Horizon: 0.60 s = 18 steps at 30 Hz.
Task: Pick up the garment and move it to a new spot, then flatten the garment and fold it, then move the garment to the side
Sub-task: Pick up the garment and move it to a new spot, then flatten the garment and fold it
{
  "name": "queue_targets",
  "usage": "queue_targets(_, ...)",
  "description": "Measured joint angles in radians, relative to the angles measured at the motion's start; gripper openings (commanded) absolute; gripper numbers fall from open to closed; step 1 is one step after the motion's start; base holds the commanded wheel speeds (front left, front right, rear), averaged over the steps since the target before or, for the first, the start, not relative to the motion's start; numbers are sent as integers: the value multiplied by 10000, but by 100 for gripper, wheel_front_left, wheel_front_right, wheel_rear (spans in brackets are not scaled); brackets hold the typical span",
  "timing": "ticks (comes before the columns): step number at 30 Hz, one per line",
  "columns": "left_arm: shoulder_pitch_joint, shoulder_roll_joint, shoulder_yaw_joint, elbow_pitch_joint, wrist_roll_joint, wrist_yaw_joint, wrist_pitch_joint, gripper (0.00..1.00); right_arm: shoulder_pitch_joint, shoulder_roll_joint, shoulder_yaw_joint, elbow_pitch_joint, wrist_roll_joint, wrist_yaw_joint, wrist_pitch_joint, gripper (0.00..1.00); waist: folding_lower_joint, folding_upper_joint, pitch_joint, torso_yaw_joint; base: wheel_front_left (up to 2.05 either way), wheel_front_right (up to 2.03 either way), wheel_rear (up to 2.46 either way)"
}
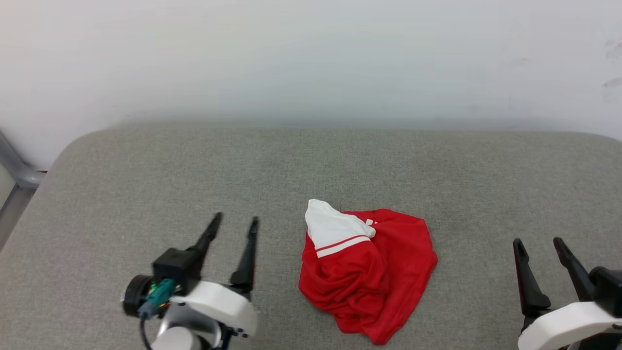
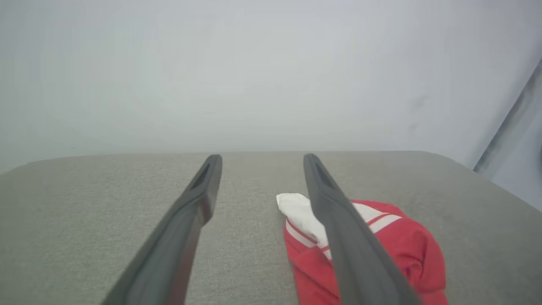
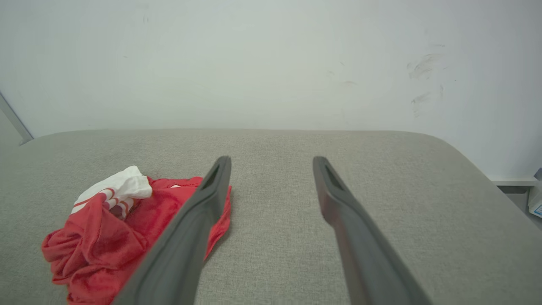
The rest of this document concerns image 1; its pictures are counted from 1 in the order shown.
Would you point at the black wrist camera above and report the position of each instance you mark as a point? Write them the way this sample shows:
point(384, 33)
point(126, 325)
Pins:
point(170, 277)
point(607, 289)

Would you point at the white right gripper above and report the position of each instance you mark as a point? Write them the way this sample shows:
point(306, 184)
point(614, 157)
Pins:
point(568, 325)

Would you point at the red and white garment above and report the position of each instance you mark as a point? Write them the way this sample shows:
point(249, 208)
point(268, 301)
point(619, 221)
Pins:
point(388, 272)

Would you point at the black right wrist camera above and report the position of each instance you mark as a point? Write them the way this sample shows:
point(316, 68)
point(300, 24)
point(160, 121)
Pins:
point(607, 289)

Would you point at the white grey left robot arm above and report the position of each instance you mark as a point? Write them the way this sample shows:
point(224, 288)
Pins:
point(187, 330)

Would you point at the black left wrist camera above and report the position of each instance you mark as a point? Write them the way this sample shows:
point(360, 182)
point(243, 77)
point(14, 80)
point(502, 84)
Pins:
point(170, 277)

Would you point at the grey metal frame bar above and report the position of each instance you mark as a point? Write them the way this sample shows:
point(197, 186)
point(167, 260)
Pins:
point(14, 167)

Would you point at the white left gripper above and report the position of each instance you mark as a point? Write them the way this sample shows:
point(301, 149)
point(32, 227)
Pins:
point(218, 304)

